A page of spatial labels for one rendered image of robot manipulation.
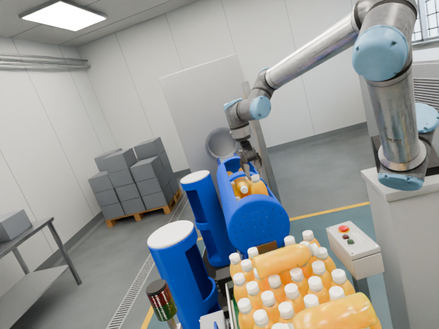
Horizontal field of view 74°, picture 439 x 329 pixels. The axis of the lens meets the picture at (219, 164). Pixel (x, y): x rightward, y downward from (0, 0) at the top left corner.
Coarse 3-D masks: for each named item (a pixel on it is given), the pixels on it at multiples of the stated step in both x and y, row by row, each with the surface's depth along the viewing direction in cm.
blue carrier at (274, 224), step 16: (224, 176) 181; (240, 176) 167; (224, 192) 161; (224, 208) 149; (240, 208) 128; (256, 208) 129; (272, 208) 130; (240, 224) 130; (256, 224) 130; (272, 224) 131; (288, 224) 131; (240, 240) 132; (256, 240) 132
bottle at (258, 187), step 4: (256, 180) 136; (260, 180) 138; (252, 184) 137; (256, 184) 136; (260, 184) 135; (264, 184) 137; (252, 188) 137; (256, 188) 135; (260, 188) 135; (264, 188) 136; (252, 192) 138; (256, 192) 136; (260, 192) 135; (264, 192) 136
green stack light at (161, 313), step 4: (172, 300) 85; (168, 304) 83; (172, 304) 85; (156, 308) 83; (160, 308) 82; (164, 308) 83; (168, 308) 83; (172, 308) 84; (176, 308) 86; (156, 312) 83; (160, 312) 83; (164, 312) 83; (168, 312) 83; (172, 312) 84; (156, 316) 84; (160, 316) 83; (164, 316) 83; (168, 316) 84; (172, 316) 84; (160, 320) 84; (164, 320) 84; (168, 320) 84
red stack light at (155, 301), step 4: (168, 288) 84; (164, 292) 83; (168, 292) 84; (148, 296) 82; (152, 296) 82; (156, 296) 82; (160, 296) 82; (164, 296) 83; (168, 296) 84; (152, 300) 82; (156, 300) 82; (160, 300) 82; (164, 300) 82; (168, 300) 83; (152, 304) 83; (156, 304) 82; (160, 304) 82; (164, 304) 83
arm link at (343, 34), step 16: (368, 0) 75; (352, 16) 80; (336, 32) 86; (352, 32) 83; (304, 48) 98; (320, 48) 93; (336, 48) 89; (288, 64) 106; (304, 64) 101; (256, 80) 124; (272, 80) 116; (288, 80) 112
